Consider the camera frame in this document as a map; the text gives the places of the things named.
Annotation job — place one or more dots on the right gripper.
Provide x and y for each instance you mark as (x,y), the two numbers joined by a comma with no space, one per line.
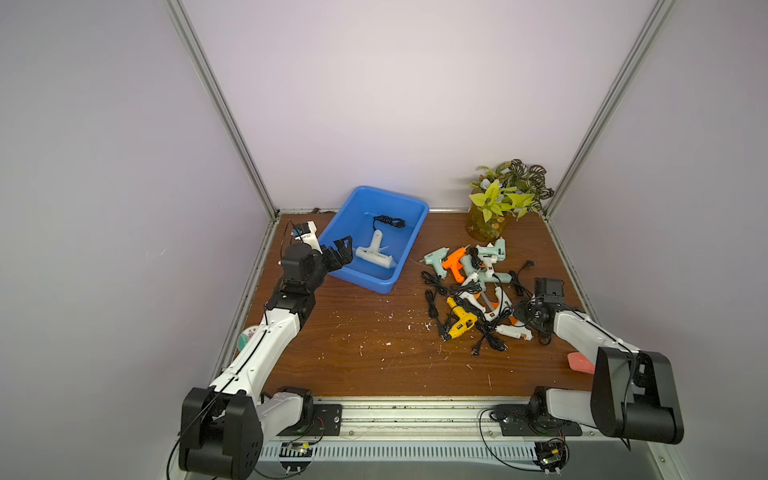
(529,313)

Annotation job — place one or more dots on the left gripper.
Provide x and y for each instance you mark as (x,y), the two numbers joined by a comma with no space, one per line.
(342,257)

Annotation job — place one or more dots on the small white glue gun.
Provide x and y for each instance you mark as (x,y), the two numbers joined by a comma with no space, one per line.
(515,331)

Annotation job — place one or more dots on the large white glue gun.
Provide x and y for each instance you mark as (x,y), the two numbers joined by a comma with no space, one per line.
(373,252)

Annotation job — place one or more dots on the white glue gun orange trigger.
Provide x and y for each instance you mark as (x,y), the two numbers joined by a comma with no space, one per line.
(500,311)

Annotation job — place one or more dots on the yellow glue gun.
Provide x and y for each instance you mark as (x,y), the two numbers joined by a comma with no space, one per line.
(464,319)

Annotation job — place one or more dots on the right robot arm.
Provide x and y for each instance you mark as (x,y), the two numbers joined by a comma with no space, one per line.
(633,394)

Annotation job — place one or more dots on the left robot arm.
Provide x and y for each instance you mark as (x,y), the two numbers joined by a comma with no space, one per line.
(224,426)

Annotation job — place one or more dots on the blue plastic storage box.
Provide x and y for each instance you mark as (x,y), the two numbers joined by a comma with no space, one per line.
(398,216)

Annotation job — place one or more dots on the mint glue gun back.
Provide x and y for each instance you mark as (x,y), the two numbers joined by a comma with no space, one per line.
(495,250)

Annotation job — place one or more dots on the mint glue gun with stick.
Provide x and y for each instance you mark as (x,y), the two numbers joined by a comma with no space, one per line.
(485,276)

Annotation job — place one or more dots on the mint glue gun left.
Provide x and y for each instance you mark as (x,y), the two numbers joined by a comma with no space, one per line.
(435,260)

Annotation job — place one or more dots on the pink plastic scoop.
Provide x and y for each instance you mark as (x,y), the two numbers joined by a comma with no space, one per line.
(579,363)

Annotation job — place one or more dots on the round tape roll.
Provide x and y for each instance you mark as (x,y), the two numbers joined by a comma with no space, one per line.
(246,335)

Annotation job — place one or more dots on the potted green plant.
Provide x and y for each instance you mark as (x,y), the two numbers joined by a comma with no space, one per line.
(509,191)

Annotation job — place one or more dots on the right control board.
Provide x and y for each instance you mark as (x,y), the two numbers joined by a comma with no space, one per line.
(552,455)

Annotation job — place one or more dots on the control board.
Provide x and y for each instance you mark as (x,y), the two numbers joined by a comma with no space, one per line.
(295,457)
(552,455)

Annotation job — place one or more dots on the left control board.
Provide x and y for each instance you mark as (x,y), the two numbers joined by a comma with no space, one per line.
(295,457)

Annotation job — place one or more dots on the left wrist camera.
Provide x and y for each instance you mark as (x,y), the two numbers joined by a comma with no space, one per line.
(306,231)

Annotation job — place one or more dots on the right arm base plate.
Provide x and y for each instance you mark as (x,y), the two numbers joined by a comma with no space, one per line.
(519,420)

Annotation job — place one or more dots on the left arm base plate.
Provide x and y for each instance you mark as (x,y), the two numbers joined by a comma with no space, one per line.
(325,420)

